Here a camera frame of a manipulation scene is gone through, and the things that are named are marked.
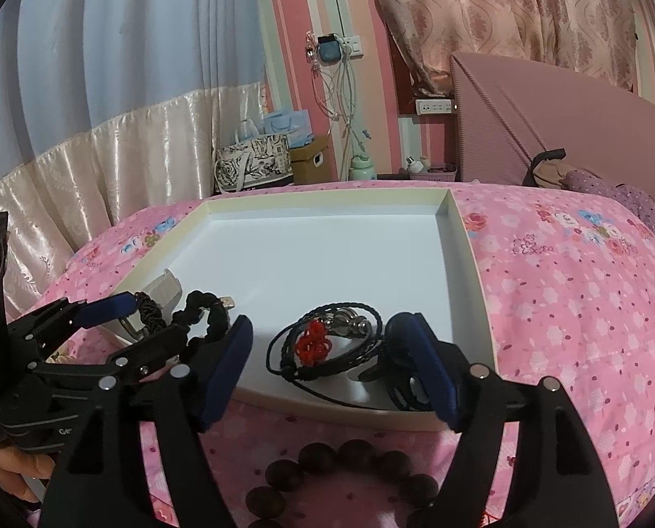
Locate pink patterned curtain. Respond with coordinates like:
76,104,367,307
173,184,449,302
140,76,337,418
363,0,640,98

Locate pink storage basket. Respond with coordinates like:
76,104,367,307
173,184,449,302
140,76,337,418
409,162,460,182

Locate blue plugged-in charger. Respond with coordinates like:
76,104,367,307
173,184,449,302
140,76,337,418
316,34,342,65

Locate white shallow box tray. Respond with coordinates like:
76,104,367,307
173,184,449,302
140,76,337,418
99,187,499,433

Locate white power strip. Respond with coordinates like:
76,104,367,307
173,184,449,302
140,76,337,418
416,98,454,117

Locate black braided bracelet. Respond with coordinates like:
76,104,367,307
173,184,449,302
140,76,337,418
134,289,236,354

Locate black white floral tote bag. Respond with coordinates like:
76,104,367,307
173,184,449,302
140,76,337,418
214,133,294,195

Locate light blue gift bag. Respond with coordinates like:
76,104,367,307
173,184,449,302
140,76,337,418
234,110,315,150

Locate person's left hand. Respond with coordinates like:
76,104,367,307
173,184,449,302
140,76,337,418
0,444,60,505

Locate white strap wristwatch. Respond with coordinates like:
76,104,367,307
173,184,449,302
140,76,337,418
104,268,184,343

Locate brown bag black strap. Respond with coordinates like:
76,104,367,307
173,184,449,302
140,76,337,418
523,148,568,189

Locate brown wooden bead bracelet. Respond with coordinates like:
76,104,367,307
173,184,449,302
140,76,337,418
245,438,445,528

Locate light blue curtain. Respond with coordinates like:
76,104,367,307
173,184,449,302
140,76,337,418
0,0,274,178

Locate hanging white charging cables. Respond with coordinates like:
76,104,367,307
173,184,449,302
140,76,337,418
308,58,373,158

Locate purple polka dot blanket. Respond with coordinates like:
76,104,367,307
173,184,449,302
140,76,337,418
564,170,655,257

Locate cream satin curtain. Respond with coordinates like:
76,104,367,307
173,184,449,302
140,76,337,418
0,82,268,324

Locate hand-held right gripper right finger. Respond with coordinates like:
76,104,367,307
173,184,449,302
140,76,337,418
388,312,620,528

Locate pink padded headboard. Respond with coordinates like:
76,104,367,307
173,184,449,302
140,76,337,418
449,51,655,202

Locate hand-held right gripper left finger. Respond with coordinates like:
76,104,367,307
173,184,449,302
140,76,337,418
37,315,254,528

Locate black cord bracelet red knot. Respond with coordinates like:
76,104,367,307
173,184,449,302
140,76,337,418
266,302,388,381

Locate brown cardboard box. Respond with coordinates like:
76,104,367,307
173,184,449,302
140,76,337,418
289,137,331,187

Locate pink floral bed sheet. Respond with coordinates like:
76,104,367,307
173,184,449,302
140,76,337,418
5,179,655,528

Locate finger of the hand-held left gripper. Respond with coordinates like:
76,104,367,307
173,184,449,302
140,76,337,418
30,323,196,397
5,293,139,354

